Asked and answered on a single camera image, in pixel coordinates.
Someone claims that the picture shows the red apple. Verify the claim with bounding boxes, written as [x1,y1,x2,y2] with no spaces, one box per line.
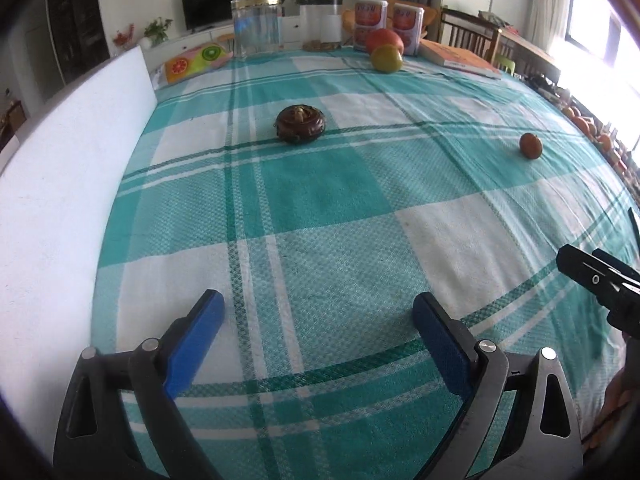
[365,28,405,56]

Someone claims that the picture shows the red flowers in vase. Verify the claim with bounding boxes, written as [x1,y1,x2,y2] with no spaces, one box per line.
[112,23,137,57]

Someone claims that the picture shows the white canister with black lid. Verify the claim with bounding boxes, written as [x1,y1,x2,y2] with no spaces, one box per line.
[298,0,344,52]

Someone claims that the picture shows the dark wooden chair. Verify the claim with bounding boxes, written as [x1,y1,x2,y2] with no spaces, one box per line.
[439,7,503,59]

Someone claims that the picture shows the red white carton right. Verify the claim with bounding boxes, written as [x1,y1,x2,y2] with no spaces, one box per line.
[391,2,425,56]

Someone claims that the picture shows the clear glass jar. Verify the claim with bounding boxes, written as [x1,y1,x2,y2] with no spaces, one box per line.
[230,0,284,60]

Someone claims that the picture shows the white curtain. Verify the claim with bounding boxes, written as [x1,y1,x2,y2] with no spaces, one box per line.
[529,0,572,57]

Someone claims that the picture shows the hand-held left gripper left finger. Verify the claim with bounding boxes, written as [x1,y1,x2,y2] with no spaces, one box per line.
[52,288,226,480]

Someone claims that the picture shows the wooden side table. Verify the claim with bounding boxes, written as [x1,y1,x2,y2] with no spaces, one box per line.
[500,27,562,82]

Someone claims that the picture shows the orange book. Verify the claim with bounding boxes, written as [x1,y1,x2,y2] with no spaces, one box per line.
[418,40,503,80]

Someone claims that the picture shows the round orange tangerine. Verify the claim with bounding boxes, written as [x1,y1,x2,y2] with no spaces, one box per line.
[519,132,544,161]

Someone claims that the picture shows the black television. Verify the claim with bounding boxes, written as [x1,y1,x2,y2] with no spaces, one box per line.
[180,0,265,31]

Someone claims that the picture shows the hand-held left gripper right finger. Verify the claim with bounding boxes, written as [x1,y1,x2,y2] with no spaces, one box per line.
[412,291,585,480]

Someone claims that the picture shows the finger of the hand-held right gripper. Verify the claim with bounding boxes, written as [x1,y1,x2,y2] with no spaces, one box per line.
[556,243,640,347]
[627,207,640,257]

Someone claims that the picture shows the red white carton left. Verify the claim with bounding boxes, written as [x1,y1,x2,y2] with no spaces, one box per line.
[353,0,389,54]

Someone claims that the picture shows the yellow-green apple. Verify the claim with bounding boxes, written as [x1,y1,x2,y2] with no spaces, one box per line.
[370,45,404,74]

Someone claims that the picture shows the leafy plant in round vase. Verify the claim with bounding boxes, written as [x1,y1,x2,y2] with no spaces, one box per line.
[143,16,174,49]

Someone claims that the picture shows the white television cabinet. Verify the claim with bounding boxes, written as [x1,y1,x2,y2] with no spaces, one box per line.
[140,12,307,67]

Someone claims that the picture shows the teal plaid tablecloth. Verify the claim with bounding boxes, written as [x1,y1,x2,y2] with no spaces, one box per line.
[92,44,640,480]

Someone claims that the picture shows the dark glass cabinet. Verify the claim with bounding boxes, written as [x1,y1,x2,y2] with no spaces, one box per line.
[47,0,111,87]

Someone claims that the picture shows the red white carton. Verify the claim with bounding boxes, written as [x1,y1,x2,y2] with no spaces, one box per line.
[353,0,389,54]
[391,2,425,56]

